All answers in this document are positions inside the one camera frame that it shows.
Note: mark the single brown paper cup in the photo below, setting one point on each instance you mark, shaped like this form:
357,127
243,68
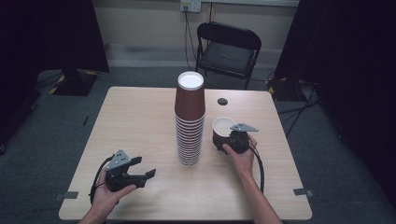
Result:
219,137

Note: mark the black stand base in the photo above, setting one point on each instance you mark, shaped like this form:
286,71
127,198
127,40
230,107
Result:
74,82

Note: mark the black table grommet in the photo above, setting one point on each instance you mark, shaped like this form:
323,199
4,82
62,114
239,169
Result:
222,101

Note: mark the black floor box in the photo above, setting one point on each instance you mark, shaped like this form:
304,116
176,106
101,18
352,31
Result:
281,90

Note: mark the white wall socket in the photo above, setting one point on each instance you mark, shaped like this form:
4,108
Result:
190,5

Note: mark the grey tape strip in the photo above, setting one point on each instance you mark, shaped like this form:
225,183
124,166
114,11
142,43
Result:
67,195
303,192

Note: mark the person's left hand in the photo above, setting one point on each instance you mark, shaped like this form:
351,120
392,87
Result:
106,199

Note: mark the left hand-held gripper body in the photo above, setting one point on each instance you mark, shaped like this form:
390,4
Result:
116,179

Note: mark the person's right hand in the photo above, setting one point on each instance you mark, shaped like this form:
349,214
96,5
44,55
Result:
244,163

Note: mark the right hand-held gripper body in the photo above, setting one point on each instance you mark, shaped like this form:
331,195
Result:
240,143

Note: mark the stack of brown paper cups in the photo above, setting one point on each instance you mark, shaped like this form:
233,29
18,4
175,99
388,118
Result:
190,102

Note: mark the black curtain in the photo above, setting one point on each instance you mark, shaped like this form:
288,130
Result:
348,62
46,37

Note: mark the black folding chair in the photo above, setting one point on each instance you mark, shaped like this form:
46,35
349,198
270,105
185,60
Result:
229,54

